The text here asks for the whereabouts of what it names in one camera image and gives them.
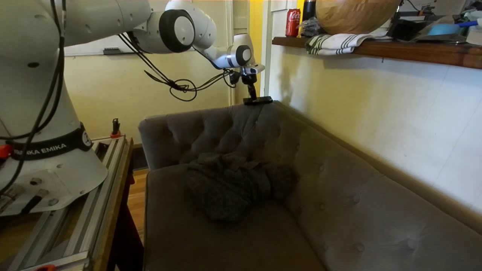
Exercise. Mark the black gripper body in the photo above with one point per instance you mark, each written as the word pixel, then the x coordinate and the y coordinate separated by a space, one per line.
pixel 243 76

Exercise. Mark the black remote control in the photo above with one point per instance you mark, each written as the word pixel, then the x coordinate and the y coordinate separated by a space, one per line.
pixel 258 102

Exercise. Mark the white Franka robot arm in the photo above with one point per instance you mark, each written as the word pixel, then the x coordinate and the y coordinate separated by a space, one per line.
pixel 35 76

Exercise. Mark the brown tufted sofa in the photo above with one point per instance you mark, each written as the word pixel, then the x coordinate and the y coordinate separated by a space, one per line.
pixel 351 201

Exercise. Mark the black bottle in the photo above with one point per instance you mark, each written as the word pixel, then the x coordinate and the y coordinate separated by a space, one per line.
pixel 309 10

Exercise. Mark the green striped white towel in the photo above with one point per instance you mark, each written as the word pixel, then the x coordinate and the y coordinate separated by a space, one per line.
pixel 336 44

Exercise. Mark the dark grey crumpled blanket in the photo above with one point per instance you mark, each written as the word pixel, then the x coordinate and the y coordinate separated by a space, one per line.
pixel 230 186

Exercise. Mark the small orange clamp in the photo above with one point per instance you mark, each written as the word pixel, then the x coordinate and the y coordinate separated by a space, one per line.
pixel 116 129

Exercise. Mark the dark wooden counter top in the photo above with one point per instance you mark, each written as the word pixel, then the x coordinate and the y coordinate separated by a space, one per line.
pixel 426 53

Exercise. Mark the black tray with blue lid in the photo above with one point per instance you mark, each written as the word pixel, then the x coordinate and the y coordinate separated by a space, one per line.
pixel 441 31

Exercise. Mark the small red clip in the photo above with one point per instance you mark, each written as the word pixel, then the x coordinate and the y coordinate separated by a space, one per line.
pixel 5 153

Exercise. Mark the aluminium frame robot table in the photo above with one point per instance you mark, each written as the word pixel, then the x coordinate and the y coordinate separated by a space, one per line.
pixel 95 212

